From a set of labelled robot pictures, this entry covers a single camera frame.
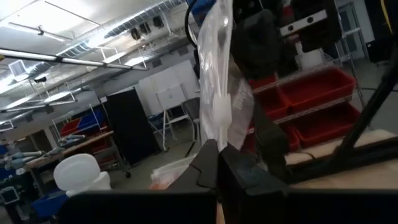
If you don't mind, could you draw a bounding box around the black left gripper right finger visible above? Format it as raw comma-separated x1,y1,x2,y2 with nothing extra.
217,143,398,224

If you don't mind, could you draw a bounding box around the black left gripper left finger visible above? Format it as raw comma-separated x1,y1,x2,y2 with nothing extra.
58,139,220,224

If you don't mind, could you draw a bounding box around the clear plastic zip bag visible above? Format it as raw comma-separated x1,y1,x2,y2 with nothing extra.
197,0,256,152
150,154,203,187

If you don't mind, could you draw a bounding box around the white plastic trash bin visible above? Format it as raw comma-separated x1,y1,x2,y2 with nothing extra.
53,153,112,197

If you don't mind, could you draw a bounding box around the black partition panel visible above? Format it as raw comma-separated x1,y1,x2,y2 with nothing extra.
104,88,162,166

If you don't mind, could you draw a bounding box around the wooden workbench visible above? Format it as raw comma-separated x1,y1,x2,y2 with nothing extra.
23,130,131,180

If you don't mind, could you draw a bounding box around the blue plastic tote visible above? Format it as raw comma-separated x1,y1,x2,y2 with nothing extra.
30,192,70,220

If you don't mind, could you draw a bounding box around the blue bin above workbench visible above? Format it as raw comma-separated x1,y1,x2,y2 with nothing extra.
77,110,106,130

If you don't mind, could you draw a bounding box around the red bin above workbench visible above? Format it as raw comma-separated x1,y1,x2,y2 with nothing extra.
59,118,83,138

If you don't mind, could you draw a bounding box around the dark office chair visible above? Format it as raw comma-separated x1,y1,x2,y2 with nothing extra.
181,96,203,158

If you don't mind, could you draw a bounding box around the white cabinet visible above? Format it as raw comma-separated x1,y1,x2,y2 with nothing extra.
137,58,201,116

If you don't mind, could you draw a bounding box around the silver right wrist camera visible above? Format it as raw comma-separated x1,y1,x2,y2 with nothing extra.
279,9,329,37

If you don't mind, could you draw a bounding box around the black diagonal frame strut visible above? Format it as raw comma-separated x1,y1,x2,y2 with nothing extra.
334,43,398,166

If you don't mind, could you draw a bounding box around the silver ceiling duct with vent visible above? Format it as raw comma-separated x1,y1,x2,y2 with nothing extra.
7,0,187,82

